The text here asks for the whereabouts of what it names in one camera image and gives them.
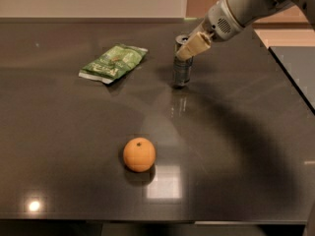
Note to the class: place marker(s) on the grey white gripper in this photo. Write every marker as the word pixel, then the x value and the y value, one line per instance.
pixel 217 22

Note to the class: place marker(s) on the silver redbull can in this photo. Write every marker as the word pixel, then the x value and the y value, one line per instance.
pixel 181 69

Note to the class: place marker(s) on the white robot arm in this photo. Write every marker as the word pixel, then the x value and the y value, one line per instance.
pixel 249 11

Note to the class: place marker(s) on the green jalapeno chip bag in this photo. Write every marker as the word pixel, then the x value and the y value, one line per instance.
pixel 116 62

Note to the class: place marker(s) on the orange fruit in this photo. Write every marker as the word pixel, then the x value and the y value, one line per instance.
pixel 139 154

